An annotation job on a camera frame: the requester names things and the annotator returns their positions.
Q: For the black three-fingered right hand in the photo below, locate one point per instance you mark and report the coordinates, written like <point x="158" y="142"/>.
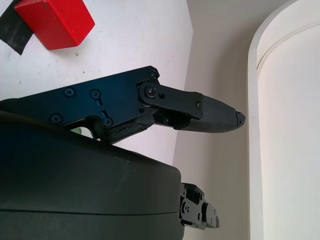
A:
<point x="75" y="187"/>

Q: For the white rounded column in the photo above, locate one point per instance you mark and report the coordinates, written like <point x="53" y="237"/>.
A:
<point x="292" y="112"/>

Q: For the red cube block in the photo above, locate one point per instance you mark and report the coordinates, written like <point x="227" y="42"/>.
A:
<point x="57" y="22"/>

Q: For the black tape strip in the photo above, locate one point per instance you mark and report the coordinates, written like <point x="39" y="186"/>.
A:
<point x="13" y="35"/>

